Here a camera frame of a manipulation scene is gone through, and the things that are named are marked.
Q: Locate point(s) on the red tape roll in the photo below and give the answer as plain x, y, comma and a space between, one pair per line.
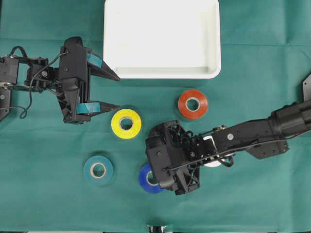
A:
192, 104

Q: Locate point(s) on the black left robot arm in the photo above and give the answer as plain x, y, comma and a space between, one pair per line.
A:
21, 73

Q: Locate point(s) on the green table cloth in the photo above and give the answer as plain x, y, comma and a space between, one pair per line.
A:
266, 54

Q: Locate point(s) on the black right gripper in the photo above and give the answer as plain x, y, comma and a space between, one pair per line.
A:
168, 157

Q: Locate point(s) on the green tape roll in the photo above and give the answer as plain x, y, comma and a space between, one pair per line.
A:
98, 170

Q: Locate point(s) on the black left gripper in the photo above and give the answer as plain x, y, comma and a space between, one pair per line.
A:
72, 75

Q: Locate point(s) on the yellow tape roll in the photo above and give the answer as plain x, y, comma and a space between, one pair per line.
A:
126, 123

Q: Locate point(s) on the white plastic case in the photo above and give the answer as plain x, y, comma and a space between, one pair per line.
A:
162, 39

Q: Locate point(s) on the white tape roll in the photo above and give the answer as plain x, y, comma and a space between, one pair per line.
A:
214, 163

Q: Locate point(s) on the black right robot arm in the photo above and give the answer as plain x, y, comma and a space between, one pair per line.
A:
262, 138

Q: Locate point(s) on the blue tape roll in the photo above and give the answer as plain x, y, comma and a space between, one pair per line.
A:
147, 186

